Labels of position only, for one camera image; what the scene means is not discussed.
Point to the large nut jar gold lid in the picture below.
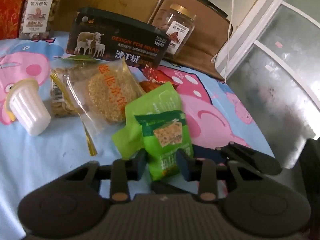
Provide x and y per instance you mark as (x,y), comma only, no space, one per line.
(40,12)

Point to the red orange snack packet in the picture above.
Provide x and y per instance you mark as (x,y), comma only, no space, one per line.
(152,78)

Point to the small green snack packet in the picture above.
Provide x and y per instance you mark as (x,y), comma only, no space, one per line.
(165,140)

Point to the cartoon pig printed blanket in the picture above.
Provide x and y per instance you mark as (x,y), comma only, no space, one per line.
(37,152)

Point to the clear round rice cake packet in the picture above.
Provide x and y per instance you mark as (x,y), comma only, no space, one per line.
(107,97)

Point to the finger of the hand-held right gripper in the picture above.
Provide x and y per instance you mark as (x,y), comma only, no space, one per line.
(252,158)

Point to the white jelly cup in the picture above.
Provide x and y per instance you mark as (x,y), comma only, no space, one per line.
(27,110)

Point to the white framed frosted glass door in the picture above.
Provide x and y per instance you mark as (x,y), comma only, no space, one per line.
(280,75)

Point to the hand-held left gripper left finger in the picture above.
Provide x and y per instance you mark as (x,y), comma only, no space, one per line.
(141,165)

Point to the small nut jar gold lid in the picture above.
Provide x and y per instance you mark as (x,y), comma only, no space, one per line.
(180,30)

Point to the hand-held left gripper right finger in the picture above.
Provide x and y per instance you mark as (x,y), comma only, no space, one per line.
(184,166)

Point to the large green snack packet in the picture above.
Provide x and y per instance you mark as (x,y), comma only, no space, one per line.
(150,100)

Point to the black box with sheep print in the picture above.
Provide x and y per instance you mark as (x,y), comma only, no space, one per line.
(117,40)

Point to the clear biscuit bag gold tie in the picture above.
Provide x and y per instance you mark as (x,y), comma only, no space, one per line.
(61,100)

